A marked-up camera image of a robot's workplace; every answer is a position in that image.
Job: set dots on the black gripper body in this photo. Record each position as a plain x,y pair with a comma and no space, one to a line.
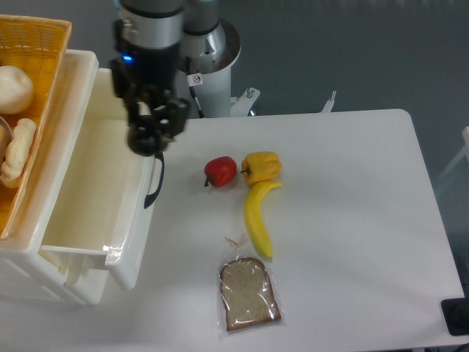
142,73

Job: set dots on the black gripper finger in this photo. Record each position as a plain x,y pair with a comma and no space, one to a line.
171,116
137,113

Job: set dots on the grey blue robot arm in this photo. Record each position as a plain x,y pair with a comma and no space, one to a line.
155,40

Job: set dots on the white open upper drawer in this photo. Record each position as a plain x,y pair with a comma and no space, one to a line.
99,221

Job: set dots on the white plastic drawer cabinet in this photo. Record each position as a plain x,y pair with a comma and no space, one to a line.
25,273

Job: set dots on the red bell pepper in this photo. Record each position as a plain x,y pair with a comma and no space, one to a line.
220,171

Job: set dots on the yellow bell pepper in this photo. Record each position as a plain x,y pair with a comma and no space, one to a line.
260,166

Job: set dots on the yellow woven basket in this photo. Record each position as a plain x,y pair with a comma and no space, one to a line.
36,46

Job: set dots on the long twisted bread roll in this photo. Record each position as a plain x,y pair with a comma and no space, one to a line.
17,152

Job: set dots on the yellow banana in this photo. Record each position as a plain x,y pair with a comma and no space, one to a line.
253,217

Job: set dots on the round white bun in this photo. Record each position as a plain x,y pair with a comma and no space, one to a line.
17,90

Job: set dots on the bagged bread slice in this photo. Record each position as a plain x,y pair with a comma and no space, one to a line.
248,296

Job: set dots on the black device at edge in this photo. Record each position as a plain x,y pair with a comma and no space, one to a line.
455,311

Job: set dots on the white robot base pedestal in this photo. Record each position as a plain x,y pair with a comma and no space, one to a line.
205,74

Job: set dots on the black drawer handle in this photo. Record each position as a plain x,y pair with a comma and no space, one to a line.
156,180

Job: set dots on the white table mounting bracket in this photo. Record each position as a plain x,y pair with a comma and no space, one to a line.
243,106

